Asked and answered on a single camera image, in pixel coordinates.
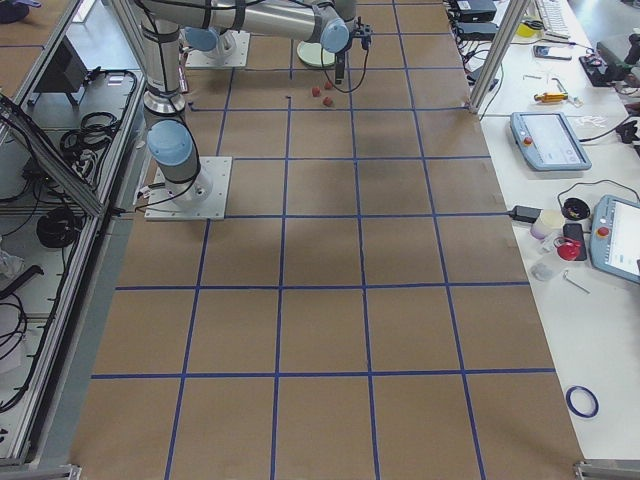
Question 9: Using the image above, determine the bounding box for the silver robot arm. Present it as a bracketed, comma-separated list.
[137, 1, 372, 214]
[184, 26, 237, 58]

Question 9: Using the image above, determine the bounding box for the white keyboard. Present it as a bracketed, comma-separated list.
[533, 0, 571, 40]

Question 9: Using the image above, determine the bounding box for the gold metal cylinder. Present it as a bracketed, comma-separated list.
[534, 92, 568, 104]

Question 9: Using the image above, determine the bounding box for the aluminium frame post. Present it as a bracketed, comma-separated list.
[468, 0, 529, 113]

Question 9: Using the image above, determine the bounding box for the metal hex key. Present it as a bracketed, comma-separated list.
[562, 270, 591, 295]

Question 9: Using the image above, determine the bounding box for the white paper cup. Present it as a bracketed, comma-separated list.
[530, 209, 565, 240]

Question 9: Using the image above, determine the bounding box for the blue tape roll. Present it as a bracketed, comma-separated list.
[565, 385, 600, 419]

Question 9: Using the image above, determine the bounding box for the black power adapter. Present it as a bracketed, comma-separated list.
[507, 205, 542, 224]

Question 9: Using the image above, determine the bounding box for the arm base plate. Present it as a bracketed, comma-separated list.
[184, 29, 250, 69]
[144, 156, 233, 221]

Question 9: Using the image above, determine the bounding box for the light green plate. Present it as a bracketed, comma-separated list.
[296, 42, 335, 68]

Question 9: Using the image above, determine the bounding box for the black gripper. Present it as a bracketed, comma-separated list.
[334, 17, 373, 84]

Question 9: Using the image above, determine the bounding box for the teach pendant tablet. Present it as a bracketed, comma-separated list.
[510, 112, 592, 171]

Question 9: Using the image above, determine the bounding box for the red round object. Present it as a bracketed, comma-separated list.
[556, 239, 584, 261]

